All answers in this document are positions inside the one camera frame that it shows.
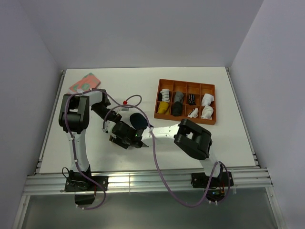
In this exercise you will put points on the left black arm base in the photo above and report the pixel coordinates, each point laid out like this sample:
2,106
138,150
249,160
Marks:
85,190

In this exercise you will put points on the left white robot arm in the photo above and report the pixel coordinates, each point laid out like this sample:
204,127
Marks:
74,118

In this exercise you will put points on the black patterned rolled sock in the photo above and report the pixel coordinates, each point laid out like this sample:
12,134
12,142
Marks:
191,99

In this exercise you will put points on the orange divided tray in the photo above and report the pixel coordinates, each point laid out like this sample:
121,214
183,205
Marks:
198,89

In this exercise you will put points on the aluminium front rail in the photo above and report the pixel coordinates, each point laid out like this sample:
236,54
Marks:
145,181

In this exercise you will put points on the navy blue sock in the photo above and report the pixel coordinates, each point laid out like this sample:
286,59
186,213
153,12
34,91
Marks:
138,121

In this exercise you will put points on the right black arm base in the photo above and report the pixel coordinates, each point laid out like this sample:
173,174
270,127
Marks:
217,185

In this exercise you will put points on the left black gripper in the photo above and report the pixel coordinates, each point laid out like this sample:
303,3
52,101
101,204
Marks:
116,117

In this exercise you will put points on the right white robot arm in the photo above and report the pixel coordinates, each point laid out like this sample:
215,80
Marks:
191,138

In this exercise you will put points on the dark grey rolled sock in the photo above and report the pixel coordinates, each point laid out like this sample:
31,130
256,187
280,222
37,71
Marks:
177,109

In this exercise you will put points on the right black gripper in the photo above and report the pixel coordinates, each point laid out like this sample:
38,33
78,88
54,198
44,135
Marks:
116,140

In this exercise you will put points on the light grey rolled sock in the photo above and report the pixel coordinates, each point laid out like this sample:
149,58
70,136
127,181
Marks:
179,97

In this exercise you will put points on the pink green patterned socks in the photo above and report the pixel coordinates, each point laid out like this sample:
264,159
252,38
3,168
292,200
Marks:
87,82

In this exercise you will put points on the yellow rolled sock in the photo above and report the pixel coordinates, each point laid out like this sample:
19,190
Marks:
164,108

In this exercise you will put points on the small white rolled sock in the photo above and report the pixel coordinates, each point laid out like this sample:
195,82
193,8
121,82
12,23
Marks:
193,113

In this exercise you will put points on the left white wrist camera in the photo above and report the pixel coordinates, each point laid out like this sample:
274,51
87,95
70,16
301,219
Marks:
124,108

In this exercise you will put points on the lower white rolled sock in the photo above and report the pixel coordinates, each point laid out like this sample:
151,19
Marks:
207,112

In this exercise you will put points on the black white striped rolled sock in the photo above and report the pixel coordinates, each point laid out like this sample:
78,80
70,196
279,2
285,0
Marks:
164,95

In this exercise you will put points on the upper white rolled sock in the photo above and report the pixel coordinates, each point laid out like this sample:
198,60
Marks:
207,100

